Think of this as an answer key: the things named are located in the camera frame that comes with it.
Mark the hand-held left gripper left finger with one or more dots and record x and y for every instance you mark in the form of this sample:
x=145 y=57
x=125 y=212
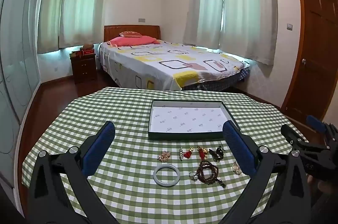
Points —
x=99 y=150

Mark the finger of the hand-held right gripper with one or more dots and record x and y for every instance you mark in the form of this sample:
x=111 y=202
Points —
x=315 y=122
x=290 y=135

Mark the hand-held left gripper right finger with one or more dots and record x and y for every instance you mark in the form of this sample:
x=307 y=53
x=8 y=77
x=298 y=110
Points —
x=237 y=150

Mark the dark wooden pendant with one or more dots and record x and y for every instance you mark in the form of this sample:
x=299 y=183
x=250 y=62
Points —
x=216 y=154

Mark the green shallow box tray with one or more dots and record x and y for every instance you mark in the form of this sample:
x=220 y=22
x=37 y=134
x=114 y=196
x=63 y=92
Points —
x=184 y=118

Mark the pale jade bangle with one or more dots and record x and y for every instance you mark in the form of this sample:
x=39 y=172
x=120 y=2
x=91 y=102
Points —
x=155 y=176

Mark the red tassel gold charm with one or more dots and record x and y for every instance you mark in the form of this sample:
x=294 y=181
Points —
x=202 y=153

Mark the green checked tablecloth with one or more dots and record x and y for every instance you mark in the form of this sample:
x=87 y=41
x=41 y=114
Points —
x=132 y=121

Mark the gold figure red knot charm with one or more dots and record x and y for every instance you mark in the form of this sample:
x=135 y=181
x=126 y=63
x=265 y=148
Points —
x=188 y=154

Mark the brown wooden door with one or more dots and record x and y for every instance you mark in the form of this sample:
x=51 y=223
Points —
x=314 y=55

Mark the dark wooden nightstand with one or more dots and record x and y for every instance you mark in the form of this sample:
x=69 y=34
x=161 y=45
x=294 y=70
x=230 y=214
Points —
x=83 y=68

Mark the red box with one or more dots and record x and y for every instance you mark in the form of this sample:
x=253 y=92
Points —
x=88 y=52

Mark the brown plush toy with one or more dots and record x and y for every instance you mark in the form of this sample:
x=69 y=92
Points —
x=87 y=46

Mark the bed with patterned sheet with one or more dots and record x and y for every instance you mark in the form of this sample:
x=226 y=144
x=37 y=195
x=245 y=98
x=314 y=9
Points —
x=171 y=65

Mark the pink pillow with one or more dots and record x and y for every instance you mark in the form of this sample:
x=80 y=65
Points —
x=132 y=40

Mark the red embroidered cushion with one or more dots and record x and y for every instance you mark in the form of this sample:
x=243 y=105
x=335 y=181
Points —
x=129 y=33

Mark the glass door wardrobe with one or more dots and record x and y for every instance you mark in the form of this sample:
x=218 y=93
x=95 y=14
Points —
x=15 y=55

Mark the wall light switch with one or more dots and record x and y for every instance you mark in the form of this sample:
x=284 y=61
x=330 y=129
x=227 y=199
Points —
x=289 y=26

